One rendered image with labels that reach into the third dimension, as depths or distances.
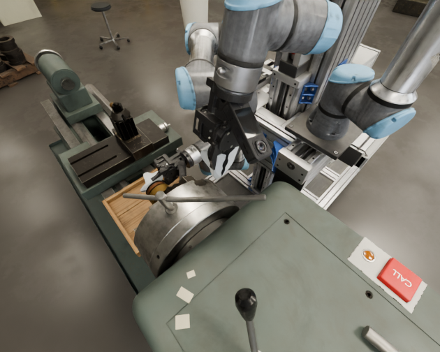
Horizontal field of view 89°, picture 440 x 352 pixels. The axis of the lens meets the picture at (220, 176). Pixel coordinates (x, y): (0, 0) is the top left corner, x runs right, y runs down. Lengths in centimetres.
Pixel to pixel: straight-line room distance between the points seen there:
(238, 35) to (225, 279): 43
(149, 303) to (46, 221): 197
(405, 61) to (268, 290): 60
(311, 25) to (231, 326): 51
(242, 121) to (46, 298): 194
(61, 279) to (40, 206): 73
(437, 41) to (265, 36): 43
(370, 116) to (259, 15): 50
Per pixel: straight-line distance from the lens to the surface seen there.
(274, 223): 56
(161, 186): 79
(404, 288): 61
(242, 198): 46
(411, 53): 72
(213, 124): 42
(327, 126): 90
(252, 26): 35
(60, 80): 151
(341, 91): 83
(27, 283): 225
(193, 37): 102
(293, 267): 54
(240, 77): 37
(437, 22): 70
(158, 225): 61
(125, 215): 105
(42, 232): 238
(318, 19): 42
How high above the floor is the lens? 175
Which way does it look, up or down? 54 degrees down
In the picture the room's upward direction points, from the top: straight up
